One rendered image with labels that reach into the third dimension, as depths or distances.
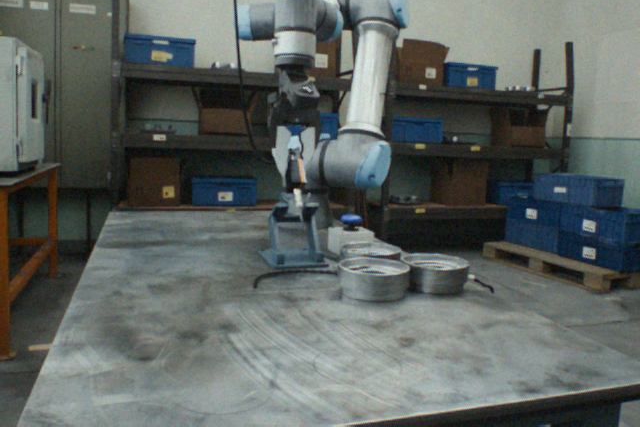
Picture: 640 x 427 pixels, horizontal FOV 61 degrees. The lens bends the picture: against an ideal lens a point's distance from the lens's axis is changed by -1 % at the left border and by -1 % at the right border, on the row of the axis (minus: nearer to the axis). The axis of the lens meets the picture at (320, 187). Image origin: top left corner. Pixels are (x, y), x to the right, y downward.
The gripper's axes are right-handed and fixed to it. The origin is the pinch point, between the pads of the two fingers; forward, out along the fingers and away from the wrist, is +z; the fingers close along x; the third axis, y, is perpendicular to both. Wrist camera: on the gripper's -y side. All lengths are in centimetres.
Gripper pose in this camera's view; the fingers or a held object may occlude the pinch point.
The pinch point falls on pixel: (294, 170)
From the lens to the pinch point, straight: 98.9
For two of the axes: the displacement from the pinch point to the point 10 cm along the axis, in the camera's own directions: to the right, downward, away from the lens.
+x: -9.5, -0.1, -3.2
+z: -0.3, 10.0, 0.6
